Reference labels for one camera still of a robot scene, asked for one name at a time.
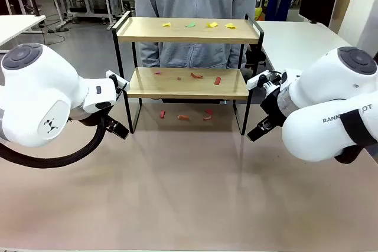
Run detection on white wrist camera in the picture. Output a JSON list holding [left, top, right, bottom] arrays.
[[247, 70, 284, 97], [105, 70, 131, 94]]

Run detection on person's left forearm grey sleeve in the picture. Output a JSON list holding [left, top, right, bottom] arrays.
[[226, 4, 256, 69]]

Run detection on wooden shelf black metal frame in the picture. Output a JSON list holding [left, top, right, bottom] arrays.
[[112, 11, 265, 136]]

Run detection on black velcro strap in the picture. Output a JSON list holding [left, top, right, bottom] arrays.
[[341, 109, 378, 147]]

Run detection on black monitor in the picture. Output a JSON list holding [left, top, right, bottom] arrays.
[[298, 0, 338, 28]]

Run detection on black chair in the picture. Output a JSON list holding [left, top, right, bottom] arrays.
[[246, 44, 268, 71]]

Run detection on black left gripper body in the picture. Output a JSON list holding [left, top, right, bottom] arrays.
[[103, 113, 119, 131]]

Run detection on black floor cable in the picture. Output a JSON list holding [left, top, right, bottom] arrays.
[[38, 24, 70, 43]]

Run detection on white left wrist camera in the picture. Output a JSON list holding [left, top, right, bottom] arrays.
[[105, 70, 131, 94]]

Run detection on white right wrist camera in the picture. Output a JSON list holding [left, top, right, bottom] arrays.
[[247, 70, 284, 97]]

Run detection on person's right forearm grey sleeve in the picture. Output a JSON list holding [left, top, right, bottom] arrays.
[[135, 4, 162, 68]]

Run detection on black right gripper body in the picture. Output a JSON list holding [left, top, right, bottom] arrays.
[[259, 87, 289, 126]]

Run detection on black right arm cable sleeve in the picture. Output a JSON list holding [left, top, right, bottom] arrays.
[[334, 143, 363, 165]]

